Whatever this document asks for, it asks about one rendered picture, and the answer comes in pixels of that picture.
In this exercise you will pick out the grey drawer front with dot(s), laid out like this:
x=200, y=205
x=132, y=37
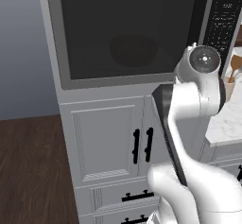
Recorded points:
x=107, y=216
x=107, y=194

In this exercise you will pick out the wooden spoon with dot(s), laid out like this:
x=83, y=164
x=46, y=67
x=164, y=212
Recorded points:
x=236, y=64

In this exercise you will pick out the grey cupboard run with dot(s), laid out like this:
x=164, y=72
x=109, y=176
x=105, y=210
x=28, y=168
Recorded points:
x=223, y=158

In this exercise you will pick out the beige utensil pot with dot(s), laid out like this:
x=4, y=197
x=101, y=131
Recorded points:
x=230, y=89

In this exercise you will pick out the grey panelled cupboard door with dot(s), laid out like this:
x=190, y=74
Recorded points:
x=157, y=139
x=104, y=139

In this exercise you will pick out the dark bowl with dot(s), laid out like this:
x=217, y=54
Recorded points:
x=132, y=51

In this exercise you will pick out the dark glass microwave door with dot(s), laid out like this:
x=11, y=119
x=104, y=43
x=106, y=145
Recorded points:
x=94, y=29

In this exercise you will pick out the grey built-in microwave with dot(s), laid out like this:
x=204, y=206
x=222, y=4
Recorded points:
x=132, y=79

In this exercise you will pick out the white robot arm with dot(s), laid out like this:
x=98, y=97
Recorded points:
x=195, y=183

